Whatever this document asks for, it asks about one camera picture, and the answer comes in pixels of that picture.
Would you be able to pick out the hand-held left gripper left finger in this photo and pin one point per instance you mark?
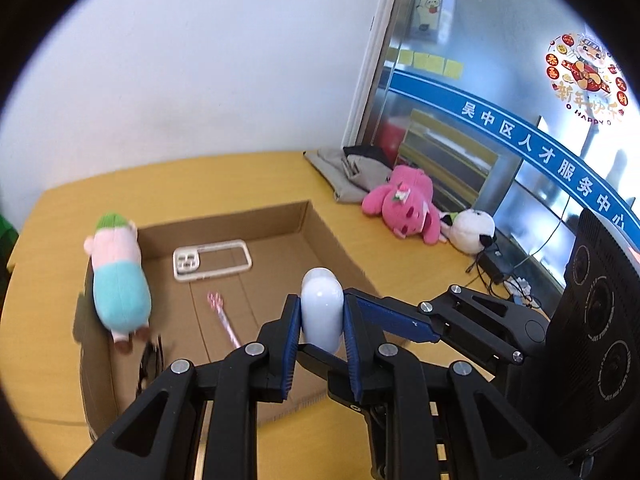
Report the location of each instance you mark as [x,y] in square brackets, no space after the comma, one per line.
[289,352]

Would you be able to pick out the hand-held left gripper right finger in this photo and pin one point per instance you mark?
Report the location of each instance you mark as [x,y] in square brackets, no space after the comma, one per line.
[352,357]

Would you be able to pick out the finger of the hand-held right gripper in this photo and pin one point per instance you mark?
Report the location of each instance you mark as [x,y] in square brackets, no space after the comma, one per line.
[320,362]
[395,316]

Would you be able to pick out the white oval case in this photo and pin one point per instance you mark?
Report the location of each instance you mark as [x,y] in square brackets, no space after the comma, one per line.
[322,305]

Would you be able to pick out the brown cardboard box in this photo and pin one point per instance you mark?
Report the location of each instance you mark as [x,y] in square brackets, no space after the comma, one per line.
[280,260]

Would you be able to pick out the pig plush toy green hat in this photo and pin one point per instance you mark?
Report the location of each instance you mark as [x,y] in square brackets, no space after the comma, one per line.
[120,280]

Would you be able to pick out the pink pen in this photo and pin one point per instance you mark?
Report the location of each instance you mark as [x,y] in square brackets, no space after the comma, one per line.
[223,320]

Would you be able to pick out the white crumpled paper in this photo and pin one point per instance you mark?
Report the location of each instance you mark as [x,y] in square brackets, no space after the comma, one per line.
[520,290]

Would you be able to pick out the clear white phone case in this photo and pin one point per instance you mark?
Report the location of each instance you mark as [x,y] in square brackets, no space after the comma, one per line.
[212,272]

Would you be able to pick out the pink plush toy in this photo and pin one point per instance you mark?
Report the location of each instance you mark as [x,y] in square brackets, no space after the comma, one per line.
[405,205]

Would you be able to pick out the panda plush toy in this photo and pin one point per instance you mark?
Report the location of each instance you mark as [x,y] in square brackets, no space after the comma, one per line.
[470,230]

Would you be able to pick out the black sunglasses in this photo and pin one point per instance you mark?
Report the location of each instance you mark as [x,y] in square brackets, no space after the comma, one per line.
[150,365]

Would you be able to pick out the grey folded cloth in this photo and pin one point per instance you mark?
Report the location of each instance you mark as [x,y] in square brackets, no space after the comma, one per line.
[335,170]

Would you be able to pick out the blue banner strip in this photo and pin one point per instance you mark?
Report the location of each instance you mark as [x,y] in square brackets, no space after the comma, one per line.
[500,125]

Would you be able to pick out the yellow sticky note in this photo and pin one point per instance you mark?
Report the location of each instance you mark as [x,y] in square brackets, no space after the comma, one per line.
[437,64]
[453,68]
[421,60]
[405,56]

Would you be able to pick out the red festive window sticker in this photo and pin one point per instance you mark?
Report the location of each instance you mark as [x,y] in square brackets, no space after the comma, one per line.
[585,75]

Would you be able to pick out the cartoon carton poster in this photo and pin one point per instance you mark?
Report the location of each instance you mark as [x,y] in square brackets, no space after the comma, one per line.
[432,7]

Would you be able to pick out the white window frame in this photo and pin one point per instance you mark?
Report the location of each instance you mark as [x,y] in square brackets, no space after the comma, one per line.
[372,60]

